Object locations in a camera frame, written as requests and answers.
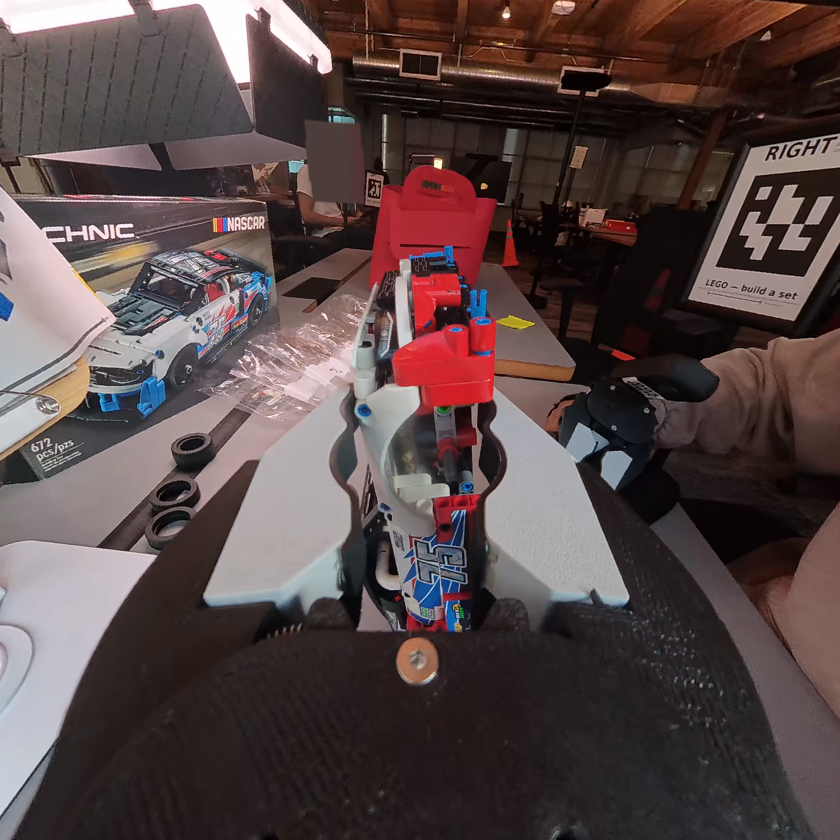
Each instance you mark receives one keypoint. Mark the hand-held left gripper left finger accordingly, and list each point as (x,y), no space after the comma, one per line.
(282,525)

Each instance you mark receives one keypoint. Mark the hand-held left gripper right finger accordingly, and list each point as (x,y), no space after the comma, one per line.
(551,525)

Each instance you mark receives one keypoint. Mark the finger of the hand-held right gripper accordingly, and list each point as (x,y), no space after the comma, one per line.
(619,467)
(586,443)

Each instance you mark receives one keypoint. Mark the toy brick race car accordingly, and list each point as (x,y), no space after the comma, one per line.
(446,354)

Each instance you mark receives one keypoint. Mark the person's right forearm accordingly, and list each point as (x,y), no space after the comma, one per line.
(754,400)

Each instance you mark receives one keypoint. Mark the black office chair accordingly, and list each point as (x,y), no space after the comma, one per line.
(630,308)

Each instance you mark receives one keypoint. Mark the yellow paper scrap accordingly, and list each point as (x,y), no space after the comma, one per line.
(515,322)

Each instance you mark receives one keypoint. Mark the clear plastic bag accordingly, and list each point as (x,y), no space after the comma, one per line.
(295,367)

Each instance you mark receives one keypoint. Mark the orange traffic cone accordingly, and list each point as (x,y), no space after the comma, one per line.
(510,249)

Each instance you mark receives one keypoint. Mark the person's torso beige sweatshirt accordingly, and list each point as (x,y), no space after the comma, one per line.
(807,590)

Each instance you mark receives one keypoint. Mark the white sign black print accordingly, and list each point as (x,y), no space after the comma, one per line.
(774,229)

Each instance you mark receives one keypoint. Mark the white folding stand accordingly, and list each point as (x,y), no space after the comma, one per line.
(65,623)

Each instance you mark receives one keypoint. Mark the toy car product box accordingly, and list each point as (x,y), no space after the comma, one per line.
(164,262)

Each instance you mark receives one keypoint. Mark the black light stand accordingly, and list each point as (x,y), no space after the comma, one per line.
(584,80)

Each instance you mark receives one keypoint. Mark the small white marker sign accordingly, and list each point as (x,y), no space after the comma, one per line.
(374,190)

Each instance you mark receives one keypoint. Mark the white booklet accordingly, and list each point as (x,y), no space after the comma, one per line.
(39,295)

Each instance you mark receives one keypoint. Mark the metal ventilation duct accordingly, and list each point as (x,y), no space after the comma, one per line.
(512,69)

